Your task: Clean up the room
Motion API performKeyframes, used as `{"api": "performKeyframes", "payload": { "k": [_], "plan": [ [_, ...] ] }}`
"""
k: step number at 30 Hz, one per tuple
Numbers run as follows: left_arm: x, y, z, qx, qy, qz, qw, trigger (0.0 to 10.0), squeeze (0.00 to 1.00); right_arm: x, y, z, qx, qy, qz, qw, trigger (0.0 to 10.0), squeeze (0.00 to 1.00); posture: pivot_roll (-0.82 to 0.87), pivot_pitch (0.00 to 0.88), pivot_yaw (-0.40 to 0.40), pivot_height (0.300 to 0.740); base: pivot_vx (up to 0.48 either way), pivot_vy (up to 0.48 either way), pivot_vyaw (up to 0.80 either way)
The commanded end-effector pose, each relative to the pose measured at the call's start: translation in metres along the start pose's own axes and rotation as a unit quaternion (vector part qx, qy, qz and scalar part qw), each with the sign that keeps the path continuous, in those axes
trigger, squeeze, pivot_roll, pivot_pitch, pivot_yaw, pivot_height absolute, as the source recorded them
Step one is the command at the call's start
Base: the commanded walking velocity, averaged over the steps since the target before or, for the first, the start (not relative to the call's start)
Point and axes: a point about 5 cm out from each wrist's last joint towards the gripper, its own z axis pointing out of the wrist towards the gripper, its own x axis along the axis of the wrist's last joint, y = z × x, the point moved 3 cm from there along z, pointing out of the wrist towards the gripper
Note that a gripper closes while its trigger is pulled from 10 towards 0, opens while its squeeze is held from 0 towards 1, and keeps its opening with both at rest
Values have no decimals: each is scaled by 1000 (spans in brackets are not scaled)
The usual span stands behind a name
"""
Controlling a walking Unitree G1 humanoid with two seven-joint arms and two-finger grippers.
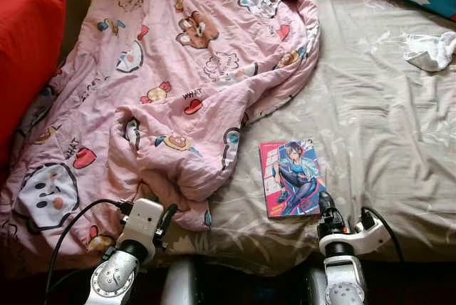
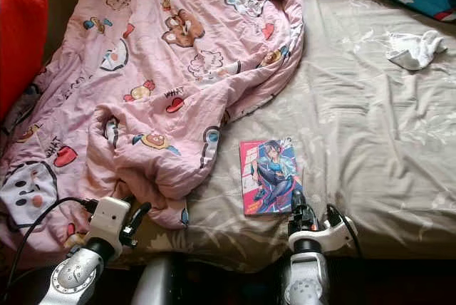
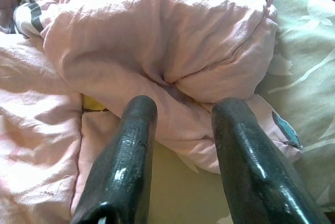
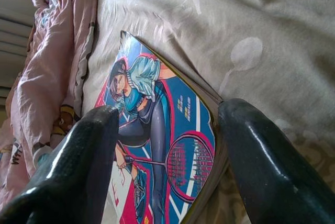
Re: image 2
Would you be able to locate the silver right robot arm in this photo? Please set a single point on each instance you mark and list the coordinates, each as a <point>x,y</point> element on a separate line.
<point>305,276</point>

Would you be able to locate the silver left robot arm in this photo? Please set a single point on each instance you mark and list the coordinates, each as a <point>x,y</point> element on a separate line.
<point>75,276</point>

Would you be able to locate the anime cover book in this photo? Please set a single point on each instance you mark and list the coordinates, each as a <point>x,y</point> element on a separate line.
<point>271,175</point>

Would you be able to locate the beige leaf-print bed sheet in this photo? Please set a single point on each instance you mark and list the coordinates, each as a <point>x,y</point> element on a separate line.
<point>377,141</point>

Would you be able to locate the pink cartoon-print quilt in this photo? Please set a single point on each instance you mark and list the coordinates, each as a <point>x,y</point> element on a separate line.
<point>164,70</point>

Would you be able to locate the white crumpled cloth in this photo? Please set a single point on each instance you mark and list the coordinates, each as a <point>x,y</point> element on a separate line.
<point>415,50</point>

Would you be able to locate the red pillow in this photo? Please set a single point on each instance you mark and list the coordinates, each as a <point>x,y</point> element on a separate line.
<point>21,34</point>

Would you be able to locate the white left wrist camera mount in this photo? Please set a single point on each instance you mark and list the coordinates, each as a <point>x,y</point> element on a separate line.
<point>109,217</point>

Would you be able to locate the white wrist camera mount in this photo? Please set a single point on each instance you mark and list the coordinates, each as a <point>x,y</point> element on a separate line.
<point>109,217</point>
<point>338,232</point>

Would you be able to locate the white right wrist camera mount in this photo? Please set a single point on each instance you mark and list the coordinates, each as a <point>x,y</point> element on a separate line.
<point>338,232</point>

